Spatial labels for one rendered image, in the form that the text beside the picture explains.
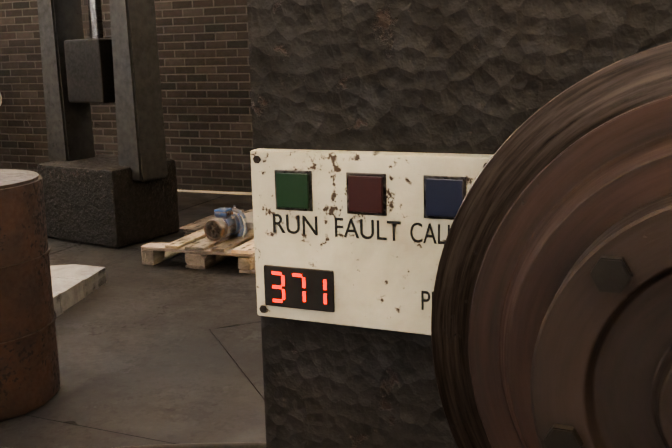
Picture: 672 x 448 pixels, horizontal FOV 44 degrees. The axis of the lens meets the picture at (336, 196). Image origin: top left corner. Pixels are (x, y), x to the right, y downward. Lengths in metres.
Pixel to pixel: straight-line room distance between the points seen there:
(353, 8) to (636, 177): 0.36
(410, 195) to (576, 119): 0.23
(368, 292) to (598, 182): 0.32
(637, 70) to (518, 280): 0.17
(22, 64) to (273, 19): 8.43
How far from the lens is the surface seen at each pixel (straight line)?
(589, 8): 0.78
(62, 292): 4.66
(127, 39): 5.89
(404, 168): 0.81
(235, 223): 5.39
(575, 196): 0.61
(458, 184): 0.79
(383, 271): 0.84
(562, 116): 0.63
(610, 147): 0.61
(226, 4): 7.80
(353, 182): 0.82
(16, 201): 3.27
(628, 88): 0.63
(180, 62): 8.07
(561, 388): 0.59
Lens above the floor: 1.34
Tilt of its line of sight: 10 degrees down
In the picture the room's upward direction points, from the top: 2 degrees counter-clockwise
